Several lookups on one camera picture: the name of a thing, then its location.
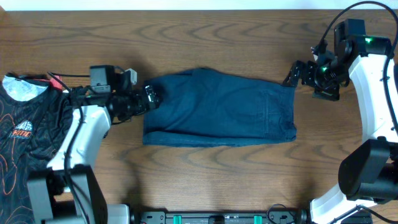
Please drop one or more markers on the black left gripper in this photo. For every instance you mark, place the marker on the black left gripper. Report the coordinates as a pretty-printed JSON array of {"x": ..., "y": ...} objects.
[{"x": 142, "y": 107}]

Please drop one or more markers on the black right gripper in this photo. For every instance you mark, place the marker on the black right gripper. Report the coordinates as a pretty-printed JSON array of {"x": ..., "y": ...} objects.
[{"x": 331, "y": 94}]

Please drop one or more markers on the dark blue denim shorts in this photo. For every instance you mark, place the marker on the dark blue denim shorts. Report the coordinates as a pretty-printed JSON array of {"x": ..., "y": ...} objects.
[{"x": 206, "y": 108}]

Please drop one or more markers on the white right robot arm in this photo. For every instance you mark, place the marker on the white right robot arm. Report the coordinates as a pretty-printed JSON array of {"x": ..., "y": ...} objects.
[{"x": 368, "y": 176}]

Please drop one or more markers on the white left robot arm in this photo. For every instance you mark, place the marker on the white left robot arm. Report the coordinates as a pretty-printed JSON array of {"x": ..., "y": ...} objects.
[{"x": 67, "y": 190}]

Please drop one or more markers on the folded navy blue garment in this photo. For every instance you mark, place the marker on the folded navy blue garment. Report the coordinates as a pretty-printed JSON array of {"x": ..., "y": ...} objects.
[{"x": 396, "y": 76}]

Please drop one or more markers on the black orange patterned t-shirt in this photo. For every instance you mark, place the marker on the black orange patterned t-shirt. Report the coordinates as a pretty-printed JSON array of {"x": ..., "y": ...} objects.
[{"x": 35, "y": 118}]

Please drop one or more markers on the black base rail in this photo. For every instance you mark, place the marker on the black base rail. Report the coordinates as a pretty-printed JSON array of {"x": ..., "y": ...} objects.
[{"x": 277, "y": 214}]

